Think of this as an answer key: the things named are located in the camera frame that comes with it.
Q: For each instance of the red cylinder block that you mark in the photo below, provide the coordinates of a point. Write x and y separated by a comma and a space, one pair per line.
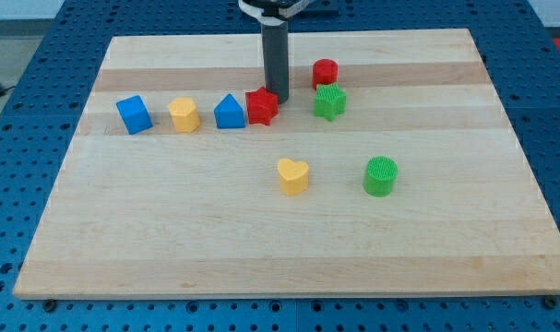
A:
325, 72

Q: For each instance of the yellow heart block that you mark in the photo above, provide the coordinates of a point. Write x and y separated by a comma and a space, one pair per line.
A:
293, 176

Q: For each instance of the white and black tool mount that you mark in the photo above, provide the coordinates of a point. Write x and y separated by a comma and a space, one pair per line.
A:
272, 12

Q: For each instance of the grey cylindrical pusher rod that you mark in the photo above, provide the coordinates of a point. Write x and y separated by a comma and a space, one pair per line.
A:
276, 61

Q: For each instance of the green star block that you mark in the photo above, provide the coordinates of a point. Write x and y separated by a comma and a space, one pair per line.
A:
330, 101

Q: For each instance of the yellow hexagon block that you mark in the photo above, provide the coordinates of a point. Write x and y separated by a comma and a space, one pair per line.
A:
184, 115

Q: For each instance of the green cylinder block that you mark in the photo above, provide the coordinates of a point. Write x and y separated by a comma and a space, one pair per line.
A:
380, 175

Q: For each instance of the wooden board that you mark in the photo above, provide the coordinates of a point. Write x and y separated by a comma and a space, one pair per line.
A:
167, 215

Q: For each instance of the red star block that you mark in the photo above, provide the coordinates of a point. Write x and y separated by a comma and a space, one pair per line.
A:
262, 105

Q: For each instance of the blue triangle block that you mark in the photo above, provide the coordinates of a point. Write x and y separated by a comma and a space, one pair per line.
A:
229, 114

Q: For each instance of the blue cube block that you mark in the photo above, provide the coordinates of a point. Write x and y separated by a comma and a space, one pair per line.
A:
134, 114

